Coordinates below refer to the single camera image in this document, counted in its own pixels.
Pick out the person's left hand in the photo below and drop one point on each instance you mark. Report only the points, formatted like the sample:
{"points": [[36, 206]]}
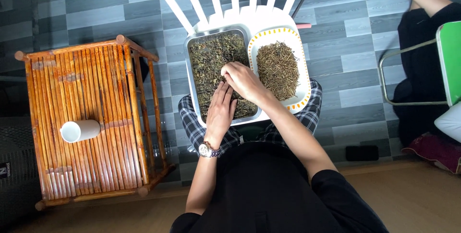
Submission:
{"points": [[219, 114]]}

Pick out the black speaker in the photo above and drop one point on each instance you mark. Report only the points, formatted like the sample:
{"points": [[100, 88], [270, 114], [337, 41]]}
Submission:
{"points": [[16, 171]]}

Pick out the silver wristwatch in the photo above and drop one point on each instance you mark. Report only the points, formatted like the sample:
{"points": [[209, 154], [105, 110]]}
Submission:
{"points": [[209, 150]]}

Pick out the black phone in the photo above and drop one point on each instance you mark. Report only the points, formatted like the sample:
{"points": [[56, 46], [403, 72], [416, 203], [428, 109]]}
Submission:
{"points": [[362, 152]]}

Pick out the green metal-framed chair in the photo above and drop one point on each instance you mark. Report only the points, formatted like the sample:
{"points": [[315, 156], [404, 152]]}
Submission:
{"points": [[446, 63]]}

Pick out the white plastic chair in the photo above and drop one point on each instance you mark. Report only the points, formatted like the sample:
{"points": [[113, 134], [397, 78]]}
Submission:
{"points": [[234, 13]]}

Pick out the person's right fingers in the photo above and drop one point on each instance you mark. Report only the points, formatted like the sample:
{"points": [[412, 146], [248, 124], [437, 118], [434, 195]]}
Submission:
{"points": [[227, 73]]}

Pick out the dried green tea leaves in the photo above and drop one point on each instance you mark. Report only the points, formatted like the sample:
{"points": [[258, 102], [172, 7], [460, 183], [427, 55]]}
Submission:
{"points": [[209, 60]]}

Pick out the white pillow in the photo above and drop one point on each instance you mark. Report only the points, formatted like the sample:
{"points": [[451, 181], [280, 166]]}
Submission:
{"points": [[450, 121]]}

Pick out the white plate with orange rim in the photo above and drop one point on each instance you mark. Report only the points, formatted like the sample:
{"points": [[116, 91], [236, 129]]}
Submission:
{"points": [[288, 38]]}

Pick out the bamboo side table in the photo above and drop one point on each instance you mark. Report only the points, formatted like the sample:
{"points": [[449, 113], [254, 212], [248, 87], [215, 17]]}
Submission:
{"points": [[86, 117]]}

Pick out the person's right hand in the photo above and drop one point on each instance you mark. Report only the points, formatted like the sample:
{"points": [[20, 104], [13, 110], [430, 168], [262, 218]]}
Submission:
{"points": [[245, 81]]}

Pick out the steel rectangular tray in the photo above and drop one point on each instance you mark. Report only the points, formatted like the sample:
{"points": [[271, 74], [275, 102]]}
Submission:
{"points": [[201, 92]]}

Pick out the white cup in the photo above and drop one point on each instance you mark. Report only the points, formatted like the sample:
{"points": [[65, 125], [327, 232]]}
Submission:
{"points": [[79, 131]]}

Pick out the dried brown stems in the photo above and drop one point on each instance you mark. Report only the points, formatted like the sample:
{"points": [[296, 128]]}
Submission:
{"points": [[277, 69]]}

